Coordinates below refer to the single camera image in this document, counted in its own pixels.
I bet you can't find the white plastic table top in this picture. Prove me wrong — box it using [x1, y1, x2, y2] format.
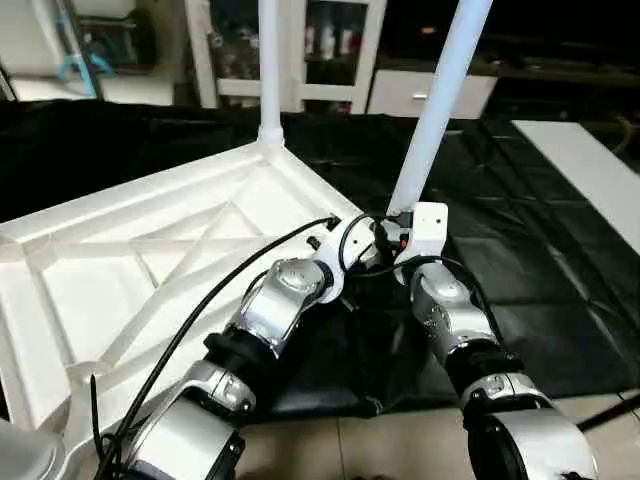
[0, 138, 373, 480]

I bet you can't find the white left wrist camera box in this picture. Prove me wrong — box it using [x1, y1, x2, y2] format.
[308, 214, 383, 305]

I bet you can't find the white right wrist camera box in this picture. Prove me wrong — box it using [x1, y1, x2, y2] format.
[392, 200, 451, 265]

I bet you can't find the white glass door cabinet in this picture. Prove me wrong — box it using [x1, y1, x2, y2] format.
[184, 0, 389, 113]

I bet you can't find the white plastic table leg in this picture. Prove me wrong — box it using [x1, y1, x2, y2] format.
[384, 0, 495, 217]
[254, 0, 289, 147]

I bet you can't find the teal stand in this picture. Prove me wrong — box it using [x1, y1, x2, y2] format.
[56, 10, 117, 85]

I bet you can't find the white drawer unit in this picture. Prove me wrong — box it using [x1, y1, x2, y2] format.
[366, 70, 501, 121]

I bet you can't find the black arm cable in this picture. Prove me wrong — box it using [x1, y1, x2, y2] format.
[90, 214, 343, 480]
[338, 210, 493, 341]

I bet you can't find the black work mat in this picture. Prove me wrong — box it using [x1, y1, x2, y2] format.
[0, 98, 640, 421]

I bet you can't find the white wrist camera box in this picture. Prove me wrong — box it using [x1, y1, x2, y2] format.
[392, 200, 451, 265]
[308, 214, 383, 305]

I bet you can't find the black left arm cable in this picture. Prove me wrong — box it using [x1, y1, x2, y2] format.
[90, 214, 343, 480]

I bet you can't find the black tripod leg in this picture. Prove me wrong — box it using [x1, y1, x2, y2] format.
[578, 394, 640, 433]

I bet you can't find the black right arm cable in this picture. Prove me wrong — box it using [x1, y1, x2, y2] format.
[338, 210, 493, 341]

